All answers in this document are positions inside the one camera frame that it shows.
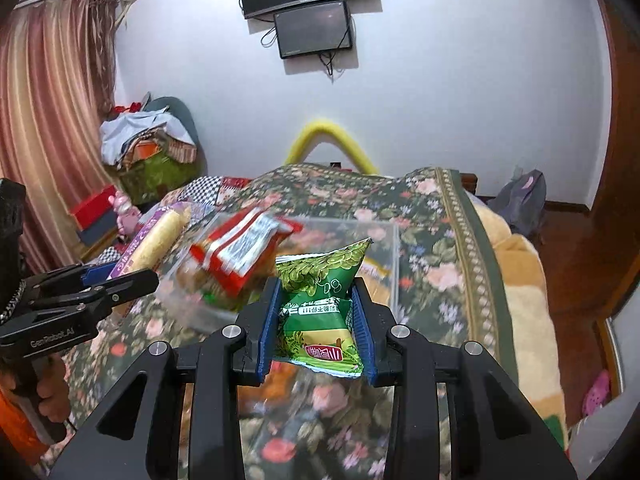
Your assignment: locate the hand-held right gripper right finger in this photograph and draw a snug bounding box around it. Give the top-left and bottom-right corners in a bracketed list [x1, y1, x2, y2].
[350, 280, 578, 480]

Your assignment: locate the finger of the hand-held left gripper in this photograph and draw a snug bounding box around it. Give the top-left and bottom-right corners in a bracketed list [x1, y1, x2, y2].
[20, 261, 118, 295]
[27, 268, 161, 322]

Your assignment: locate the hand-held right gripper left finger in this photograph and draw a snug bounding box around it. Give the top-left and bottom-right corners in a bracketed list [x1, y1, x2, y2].
[47, 277, 283, 480]

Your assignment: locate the purple label cracker packet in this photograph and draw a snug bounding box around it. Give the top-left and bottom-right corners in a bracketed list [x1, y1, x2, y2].
[109, 202, 193, 281]

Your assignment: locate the brown biscuit packet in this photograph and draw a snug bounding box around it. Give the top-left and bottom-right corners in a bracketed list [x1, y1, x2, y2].
[360, 257, 393, 282]

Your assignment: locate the red snack packet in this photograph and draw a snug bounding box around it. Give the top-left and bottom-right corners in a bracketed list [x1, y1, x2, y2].
[190, 207, 303, 298]

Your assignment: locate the clear plastic storage box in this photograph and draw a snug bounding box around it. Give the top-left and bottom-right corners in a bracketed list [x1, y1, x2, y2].
[157, 212, 401, 333]

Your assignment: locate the person's left forearm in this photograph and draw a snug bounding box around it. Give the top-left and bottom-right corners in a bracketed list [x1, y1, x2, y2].
[0, 390, 48, 466]

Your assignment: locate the person's left hand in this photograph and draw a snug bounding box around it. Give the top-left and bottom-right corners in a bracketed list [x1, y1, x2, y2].
[34, 359, 71, 425]

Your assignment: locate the dark grey box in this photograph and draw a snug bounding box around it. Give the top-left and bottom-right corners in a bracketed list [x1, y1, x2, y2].
[80, 210, 121, 247]

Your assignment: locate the pink rabbit toy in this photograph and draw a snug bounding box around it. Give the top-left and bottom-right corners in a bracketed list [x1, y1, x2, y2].
[107, 190, 142, 235]

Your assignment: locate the red box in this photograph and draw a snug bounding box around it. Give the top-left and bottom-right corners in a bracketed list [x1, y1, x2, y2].
[70, 184, 118, 231]

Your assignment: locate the green patterned cloth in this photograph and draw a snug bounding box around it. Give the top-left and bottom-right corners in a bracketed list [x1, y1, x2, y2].
[117, 152, 201, 201]

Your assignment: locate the green floral blanket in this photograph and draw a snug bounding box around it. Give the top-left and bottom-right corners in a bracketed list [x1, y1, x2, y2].
[47, 165, 506, 480]

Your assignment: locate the patchwork quilt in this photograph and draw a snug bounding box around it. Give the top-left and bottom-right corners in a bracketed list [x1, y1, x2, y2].
[95, 175, 253, 261]

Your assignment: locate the pile of clothes on basket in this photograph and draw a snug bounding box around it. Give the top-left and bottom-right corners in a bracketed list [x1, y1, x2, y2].
[100, 110, 196, 166]

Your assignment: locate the yellow fleece blanket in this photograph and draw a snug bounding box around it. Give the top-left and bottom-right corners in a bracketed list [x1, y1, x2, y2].
[472, 200, 571, 451]

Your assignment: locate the striped brown curtain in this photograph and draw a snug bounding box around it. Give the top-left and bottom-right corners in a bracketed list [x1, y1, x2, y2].
[0, 0, 121, 273]

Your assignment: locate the grey chair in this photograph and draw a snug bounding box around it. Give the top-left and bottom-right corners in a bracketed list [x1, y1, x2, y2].
[142, 96, 206, 181]

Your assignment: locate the grey backpack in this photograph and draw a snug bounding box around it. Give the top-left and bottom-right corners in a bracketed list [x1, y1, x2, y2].
[487, 169, 548, 241]

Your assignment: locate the yellow foam tube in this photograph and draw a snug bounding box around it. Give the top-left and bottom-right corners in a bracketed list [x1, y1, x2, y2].
[284, 117, 378, 173]

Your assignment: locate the pink slipper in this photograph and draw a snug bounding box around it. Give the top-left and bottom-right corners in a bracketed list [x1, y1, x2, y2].
[582, 370, 612, 417]

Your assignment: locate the small black monitor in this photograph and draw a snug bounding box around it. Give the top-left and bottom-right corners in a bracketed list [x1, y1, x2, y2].
[273, 1, 354, 60]

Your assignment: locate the wooden wardrobe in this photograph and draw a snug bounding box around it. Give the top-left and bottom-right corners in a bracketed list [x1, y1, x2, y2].
[590, 0, 640, 241]

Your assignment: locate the black hanging monitor cable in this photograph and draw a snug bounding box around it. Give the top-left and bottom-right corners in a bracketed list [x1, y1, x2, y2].
[320, 52, 346, 82]

